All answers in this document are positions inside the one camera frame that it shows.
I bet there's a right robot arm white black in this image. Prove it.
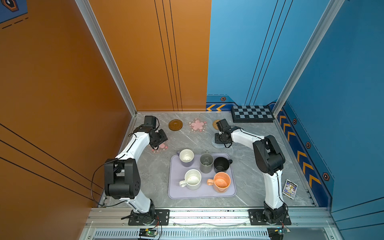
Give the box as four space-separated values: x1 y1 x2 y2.
215 127 288 216

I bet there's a pink flower coaster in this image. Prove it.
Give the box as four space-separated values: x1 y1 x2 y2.
189 118 207 133
151 142 169 154

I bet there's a rattan woven round coaster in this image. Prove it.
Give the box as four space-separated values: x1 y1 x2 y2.
213 120 220 130

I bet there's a green circuit board left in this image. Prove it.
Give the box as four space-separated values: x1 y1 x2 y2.
138 229 160 240

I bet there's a white cup lavender outside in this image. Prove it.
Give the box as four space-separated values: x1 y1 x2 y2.
177 149 195 167

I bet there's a brown wooden coaster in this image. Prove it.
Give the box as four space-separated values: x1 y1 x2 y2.
169 119 183 131

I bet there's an orange mug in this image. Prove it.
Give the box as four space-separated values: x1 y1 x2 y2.
207 172 232 193

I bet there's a grey mug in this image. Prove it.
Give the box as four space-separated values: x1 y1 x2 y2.
200 151 214 174

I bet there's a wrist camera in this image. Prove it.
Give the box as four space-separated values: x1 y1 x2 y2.
217 119 231 133
143 116 160 131

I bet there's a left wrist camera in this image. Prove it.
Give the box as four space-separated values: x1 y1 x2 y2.
143 116 160 131

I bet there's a circuit board right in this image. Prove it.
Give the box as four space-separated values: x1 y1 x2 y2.
267 228 291 240

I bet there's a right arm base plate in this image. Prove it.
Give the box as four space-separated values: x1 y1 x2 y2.
248 209 292 226

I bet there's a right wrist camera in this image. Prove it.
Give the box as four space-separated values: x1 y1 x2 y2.
217 119 231 133

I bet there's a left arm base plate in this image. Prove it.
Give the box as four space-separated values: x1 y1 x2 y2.
128 209 170 226

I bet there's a white mug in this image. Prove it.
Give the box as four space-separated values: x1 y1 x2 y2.
179 169 202 190

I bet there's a small printed card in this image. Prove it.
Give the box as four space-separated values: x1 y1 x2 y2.
283 180 298 200

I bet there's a black mug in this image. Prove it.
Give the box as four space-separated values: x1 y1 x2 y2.
214 157 233 173

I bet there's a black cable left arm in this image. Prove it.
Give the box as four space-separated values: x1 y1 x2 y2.
90 131 139 208

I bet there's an aluminium front rail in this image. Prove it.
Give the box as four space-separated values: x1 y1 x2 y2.
85 207 337 228

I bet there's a blue woven round coaster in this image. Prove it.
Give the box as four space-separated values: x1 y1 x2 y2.
212 139 232 149

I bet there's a lavender silicone tray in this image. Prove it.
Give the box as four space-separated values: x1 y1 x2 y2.
168 154 237 200

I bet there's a black checkerboard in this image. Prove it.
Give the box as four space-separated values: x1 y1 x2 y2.
231 106 275 123

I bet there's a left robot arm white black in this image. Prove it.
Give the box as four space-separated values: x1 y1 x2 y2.
104 126 168 214

